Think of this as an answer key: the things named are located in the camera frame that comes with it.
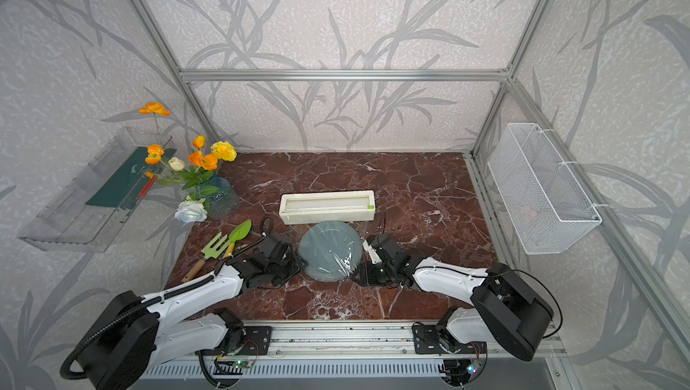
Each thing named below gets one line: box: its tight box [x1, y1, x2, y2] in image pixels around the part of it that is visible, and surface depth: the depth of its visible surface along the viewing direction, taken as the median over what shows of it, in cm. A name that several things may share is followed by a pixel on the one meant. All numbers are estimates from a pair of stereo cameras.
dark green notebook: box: [85, 146, 177, 210], surface depth 69 cm
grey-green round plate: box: [298, 221, 363, 284], surface depth 88 cm
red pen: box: [138, 171, 159, 199], surface depth 69 cm
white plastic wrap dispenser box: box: [278, 190, 376, 225], surface depth 96 cm
